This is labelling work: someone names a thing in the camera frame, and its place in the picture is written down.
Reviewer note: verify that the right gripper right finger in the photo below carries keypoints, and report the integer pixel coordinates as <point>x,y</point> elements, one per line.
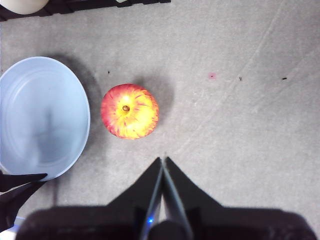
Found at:
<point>182,192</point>

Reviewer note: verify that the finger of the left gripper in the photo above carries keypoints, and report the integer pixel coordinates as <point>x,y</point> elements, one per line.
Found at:
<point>17,181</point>
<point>17,200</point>

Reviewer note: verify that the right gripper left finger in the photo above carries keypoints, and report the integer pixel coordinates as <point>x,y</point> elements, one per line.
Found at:
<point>147,190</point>

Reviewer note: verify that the red yellow apple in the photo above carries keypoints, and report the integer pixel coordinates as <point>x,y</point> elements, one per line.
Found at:
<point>130,112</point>

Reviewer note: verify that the blue plate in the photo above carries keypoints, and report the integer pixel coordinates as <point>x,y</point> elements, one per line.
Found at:
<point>50,100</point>

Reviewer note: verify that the cream white plate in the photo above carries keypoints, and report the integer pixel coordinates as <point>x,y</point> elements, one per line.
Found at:
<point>22,6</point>

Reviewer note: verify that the black plate rack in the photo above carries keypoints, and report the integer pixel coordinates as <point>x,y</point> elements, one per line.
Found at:
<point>75,6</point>

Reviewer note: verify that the pale green plate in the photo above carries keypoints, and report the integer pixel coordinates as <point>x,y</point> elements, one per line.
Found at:
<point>123,1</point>

